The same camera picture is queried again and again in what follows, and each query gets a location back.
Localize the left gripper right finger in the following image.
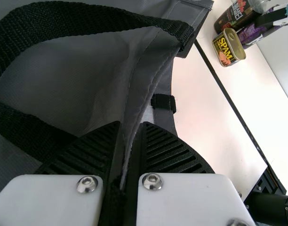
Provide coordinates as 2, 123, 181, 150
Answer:
135, 121, 257, 226

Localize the rectangular tin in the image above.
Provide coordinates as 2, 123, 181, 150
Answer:
212, 27, 247, 68

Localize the dark grey bag with straps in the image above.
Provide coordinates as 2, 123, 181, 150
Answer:
0, 0, 215, 226

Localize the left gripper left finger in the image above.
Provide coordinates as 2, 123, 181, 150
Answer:
0, 120, 121, 226

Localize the dark coffee bottle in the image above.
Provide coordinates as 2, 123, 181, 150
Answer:
214, 0, 262, 34

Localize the purple can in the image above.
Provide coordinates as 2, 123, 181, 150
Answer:
237, 22, 268, 50

